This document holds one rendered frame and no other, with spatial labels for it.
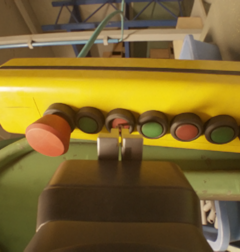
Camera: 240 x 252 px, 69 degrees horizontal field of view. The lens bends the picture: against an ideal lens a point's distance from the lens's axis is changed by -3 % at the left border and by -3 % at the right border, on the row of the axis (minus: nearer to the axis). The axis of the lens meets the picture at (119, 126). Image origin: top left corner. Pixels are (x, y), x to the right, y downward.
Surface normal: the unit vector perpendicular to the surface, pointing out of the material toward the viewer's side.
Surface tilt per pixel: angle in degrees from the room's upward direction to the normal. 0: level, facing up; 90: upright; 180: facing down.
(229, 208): 100
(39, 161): 90
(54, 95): 85
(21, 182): 90
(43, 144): 82
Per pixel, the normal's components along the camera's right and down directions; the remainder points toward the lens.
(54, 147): -0.12, 0.66
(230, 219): 0.10, -0.43
